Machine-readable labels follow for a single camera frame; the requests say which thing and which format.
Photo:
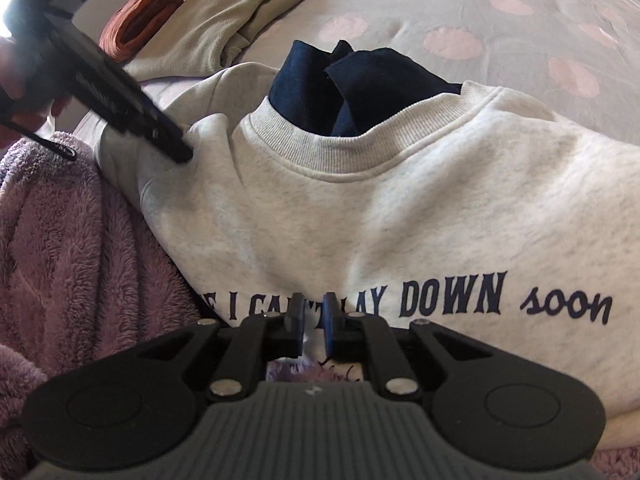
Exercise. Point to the rust orange garment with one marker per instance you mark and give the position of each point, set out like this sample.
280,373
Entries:
140,15

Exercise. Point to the light grey printed sweatshirt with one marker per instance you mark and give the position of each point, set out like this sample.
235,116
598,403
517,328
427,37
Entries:
350,210

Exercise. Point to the pink dotted bed sheet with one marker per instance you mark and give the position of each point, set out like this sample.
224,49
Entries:
450,10

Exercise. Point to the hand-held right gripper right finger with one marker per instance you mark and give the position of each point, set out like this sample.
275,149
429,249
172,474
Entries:
330,322

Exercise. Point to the navy blue garment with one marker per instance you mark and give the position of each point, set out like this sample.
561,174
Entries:
345,90

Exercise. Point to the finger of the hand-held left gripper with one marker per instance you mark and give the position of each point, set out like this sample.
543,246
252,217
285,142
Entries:
135,110

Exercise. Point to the person's left hand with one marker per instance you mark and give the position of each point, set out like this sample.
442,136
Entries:
12,72

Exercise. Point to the purple fleece blanket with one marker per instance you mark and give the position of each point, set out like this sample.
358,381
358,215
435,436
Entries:
75,260

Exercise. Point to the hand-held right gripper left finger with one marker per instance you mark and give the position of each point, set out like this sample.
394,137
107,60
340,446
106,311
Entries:
298,322

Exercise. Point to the beige garment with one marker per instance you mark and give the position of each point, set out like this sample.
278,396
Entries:
220,15

